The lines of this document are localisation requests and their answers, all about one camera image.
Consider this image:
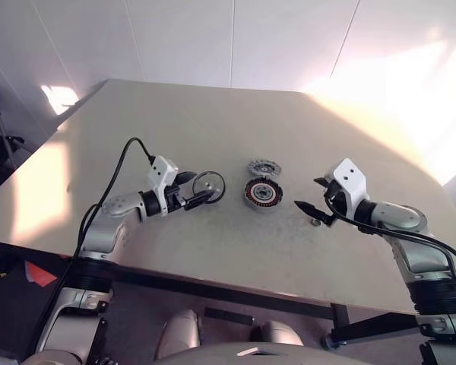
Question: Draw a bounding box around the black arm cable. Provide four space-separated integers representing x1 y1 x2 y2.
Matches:
37 136 157 335
325 188 456 278

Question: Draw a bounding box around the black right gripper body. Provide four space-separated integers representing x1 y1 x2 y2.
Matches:
325 181 353 226

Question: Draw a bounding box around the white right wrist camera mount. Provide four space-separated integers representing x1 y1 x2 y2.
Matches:
324 158 367 214

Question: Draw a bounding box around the grey toothed motor rotor disc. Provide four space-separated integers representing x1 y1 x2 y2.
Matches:
245 158 282 180

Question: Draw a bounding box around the black flat plate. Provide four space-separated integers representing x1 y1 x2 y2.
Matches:
204 307 258 325

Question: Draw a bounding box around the black table frame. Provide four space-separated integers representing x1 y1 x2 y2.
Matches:
0 237 421 351

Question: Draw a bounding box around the motor base with copper windings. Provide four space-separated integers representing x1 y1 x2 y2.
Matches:
243 178 284 210

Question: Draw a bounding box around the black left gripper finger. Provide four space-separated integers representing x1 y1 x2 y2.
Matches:
184 191 218 211
177 171 197 188

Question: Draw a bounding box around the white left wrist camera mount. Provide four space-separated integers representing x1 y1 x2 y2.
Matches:
147 154 180 195

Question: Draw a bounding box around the beige rounded robot leg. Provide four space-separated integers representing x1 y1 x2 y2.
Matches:
249 319 306 348
154 308 203 360

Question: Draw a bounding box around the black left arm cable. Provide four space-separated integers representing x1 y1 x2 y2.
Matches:
37 136 157 335

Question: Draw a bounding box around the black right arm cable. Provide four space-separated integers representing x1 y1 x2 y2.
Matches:
325 188 456 278

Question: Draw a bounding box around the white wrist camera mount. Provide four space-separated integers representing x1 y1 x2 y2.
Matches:
324 158 367 214
147 154 180 195

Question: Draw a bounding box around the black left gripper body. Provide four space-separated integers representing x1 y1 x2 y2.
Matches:
161 181 190 217

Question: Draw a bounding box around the red flat object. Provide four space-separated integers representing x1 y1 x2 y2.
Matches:
24 260 59 288

